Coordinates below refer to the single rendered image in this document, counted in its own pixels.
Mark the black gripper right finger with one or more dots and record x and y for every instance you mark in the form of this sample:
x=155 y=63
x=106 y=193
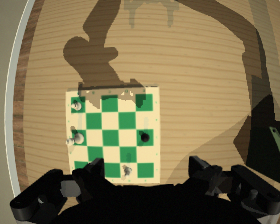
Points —
x=257 y=196

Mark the green and cream chessboard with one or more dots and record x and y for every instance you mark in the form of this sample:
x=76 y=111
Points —
x=112 y=122

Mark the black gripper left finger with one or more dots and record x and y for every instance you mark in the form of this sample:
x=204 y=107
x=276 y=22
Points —
x=42 y=201

